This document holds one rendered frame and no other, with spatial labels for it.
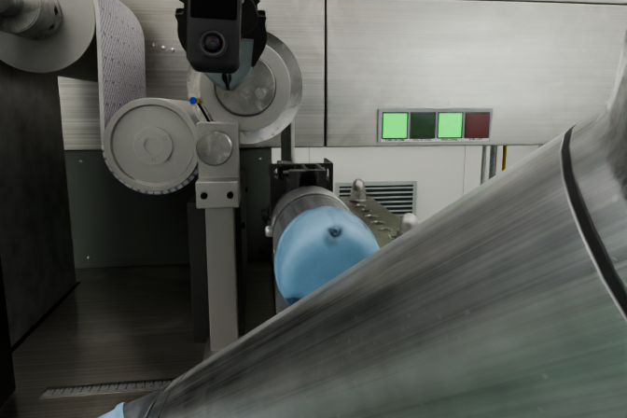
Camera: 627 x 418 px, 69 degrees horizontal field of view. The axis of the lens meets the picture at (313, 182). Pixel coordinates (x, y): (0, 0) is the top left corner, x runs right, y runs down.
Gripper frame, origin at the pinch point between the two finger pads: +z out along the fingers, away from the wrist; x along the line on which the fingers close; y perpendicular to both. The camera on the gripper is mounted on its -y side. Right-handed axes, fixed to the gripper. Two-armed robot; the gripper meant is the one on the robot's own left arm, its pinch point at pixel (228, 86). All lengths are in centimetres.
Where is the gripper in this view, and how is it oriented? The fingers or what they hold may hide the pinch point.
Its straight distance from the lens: 56.6
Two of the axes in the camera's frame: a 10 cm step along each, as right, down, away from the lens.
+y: -0.8, -8.6, 5.0
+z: -1.0, 5.1, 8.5
